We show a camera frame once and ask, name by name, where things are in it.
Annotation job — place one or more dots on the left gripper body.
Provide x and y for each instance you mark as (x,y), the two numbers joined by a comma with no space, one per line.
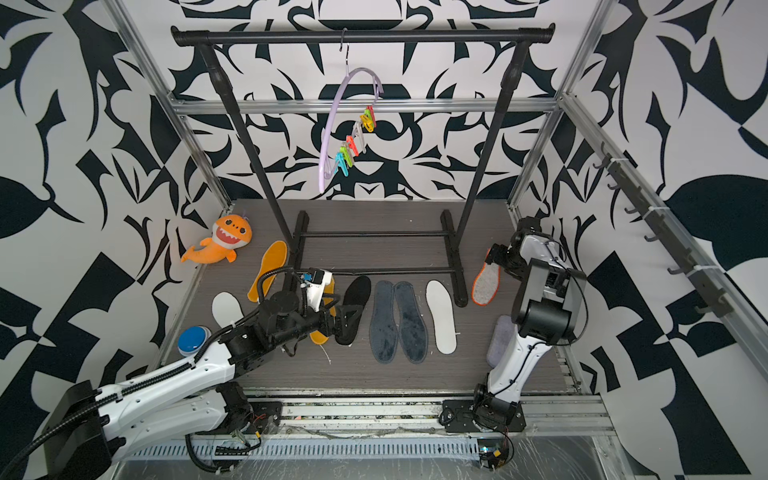
(327,321)

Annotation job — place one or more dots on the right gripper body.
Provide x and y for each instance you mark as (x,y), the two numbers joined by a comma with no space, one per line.
(503,257)

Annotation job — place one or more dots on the black foam insole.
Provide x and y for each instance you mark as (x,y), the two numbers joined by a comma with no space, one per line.
(358,293)

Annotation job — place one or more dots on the grey orange-edged insole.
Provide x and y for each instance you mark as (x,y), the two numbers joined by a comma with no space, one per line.
(486,283)

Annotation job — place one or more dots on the orange fuzzy insole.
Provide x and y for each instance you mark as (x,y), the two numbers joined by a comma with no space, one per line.
(274,257)
(325,330)

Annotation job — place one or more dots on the dark grey felt insole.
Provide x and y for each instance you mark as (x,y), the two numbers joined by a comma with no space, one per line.
(413,332)
(383,332)

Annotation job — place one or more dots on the white orange-edged insole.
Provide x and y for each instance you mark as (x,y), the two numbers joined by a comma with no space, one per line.
(226,309)

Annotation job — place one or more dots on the lilac round clip hanger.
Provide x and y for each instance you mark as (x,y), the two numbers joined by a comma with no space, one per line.
(343,141)

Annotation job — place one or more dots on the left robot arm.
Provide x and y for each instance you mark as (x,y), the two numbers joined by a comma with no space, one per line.
(91,428)

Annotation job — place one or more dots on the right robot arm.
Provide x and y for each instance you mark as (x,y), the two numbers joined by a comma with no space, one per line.
(544,314)

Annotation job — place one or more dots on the grey fabric case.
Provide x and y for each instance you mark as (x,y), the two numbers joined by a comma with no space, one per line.
(504,332)

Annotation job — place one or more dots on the orange shark plush toy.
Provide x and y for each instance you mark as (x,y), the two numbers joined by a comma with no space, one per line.
(229,233)

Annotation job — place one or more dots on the blue round button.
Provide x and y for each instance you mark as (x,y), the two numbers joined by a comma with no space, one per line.
(192,339)

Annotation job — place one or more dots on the black garment rack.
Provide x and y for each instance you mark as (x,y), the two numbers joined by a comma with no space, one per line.
(448,97)

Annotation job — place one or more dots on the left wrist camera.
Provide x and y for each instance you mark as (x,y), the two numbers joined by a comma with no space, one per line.
(314,281)

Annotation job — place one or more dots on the white cable duct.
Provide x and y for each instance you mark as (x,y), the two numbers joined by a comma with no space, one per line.
(340,449)

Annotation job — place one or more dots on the wall hook rail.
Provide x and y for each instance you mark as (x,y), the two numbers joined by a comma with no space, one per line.
(690,260)

